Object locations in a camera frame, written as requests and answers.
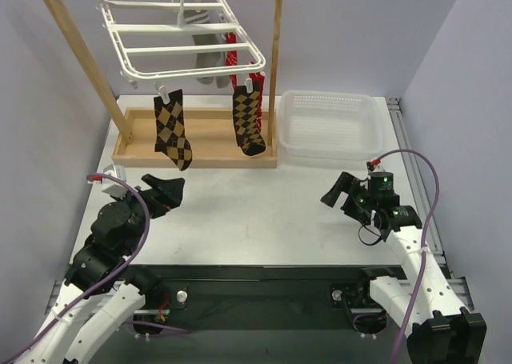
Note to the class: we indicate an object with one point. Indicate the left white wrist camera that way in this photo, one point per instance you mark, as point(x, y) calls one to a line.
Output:
point(110, 187)

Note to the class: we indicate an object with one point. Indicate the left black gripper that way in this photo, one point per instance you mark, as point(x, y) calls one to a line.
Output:
point(156, 198)

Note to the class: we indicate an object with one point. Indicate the grey striped sock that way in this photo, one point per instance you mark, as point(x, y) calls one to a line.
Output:
point(188, 17)

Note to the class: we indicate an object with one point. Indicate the white plastic basket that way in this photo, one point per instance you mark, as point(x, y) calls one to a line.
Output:
point(337, 126)

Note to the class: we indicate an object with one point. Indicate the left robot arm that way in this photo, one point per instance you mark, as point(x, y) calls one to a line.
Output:
point(100, 291)

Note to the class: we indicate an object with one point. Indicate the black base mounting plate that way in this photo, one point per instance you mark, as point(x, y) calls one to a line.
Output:
point(200, 298)

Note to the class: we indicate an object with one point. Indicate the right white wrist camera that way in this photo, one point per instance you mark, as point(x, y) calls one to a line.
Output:
point(374, 167)

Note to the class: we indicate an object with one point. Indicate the red patterned sock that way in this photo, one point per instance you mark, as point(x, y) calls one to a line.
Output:
point(231, 57)
point(258, 80)

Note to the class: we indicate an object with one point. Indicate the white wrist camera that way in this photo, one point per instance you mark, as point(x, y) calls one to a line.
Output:
point(374, 167)
point(110, 187)

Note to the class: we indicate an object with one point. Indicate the brown argyle sock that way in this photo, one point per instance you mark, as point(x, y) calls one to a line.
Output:
point(171, 137)
point(245, 120)

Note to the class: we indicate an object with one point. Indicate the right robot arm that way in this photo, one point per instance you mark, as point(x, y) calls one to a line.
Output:
point(437, 325)

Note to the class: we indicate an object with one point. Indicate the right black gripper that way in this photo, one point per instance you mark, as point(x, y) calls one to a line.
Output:
point(351, 197)

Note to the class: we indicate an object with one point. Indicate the white plastic clip hanger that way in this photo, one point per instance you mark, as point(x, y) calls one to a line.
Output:
point(152, 48)

